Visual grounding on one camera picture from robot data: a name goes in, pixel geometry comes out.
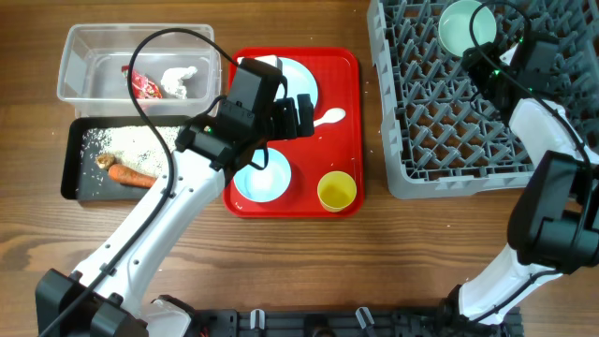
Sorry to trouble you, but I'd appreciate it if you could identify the green bowl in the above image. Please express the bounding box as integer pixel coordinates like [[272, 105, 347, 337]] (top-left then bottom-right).
[[438, 0, 497, 58]]

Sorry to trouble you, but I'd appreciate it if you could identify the small light blue bowl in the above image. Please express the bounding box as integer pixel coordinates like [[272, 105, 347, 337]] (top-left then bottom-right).
[[233, 148, 292, 203]]

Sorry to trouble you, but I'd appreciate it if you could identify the white tissue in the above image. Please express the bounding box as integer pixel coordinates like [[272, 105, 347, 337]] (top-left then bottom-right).
[[160, 66, 197, 99]]

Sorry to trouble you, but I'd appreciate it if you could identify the red snack wrapper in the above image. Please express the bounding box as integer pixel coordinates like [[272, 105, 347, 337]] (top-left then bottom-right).
[[132, 70, 163, 99]]

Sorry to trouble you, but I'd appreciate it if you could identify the white rice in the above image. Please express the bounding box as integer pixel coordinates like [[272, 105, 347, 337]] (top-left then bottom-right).
[[76, 126, 178, 199]]

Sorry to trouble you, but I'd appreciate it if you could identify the orange carrot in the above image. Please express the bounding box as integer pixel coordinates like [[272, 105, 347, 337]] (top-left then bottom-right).
[[108, 164, 156, 188]]

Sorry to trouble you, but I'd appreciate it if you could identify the brown mushroom piece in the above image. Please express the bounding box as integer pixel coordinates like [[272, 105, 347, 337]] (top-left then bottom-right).
[[95, 154, 116, 170]]

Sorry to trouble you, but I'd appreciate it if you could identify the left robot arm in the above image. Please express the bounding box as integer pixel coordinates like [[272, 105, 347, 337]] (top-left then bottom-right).
[[36, 55, 314, 336]]

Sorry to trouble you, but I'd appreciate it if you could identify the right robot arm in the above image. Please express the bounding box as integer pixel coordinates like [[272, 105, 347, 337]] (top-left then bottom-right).
[[435, 29, 598, 336]]

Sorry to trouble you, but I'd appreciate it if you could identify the grey dishwasher rack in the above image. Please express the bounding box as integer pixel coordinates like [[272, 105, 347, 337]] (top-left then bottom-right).
[[367, 0, 598, 199]]

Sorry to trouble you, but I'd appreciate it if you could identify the large light blue plate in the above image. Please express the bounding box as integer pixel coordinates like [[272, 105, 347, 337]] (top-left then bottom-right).
[[236, 56, 319, 111]]

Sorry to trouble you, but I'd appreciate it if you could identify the white plastic spoon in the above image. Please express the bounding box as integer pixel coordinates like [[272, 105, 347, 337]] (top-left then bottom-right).
[[314, 108, 346, 127]]

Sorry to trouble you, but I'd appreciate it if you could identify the red serving tray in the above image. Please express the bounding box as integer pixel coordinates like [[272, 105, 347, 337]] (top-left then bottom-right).
[[223, 47, 365, 218]]

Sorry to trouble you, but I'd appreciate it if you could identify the yellow plastic cup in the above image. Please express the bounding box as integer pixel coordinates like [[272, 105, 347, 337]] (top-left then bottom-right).
[[317, 170, 358, 212]]

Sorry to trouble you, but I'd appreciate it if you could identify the clear plastic bin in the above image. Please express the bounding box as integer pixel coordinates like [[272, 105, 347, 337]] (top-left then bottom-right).
[[56, 23, 222, 117]]

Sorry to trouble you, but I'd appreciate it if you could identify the black plastic tray bin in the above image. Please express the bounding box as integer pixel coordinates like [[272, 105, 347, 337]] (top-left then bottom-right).
[[61, 116, 148, 202]]

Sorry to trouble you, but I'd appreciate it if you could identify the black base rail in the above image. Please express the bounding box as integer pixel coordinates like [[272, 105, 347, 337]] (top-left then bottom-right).
[[190, 307, 525, 337]]

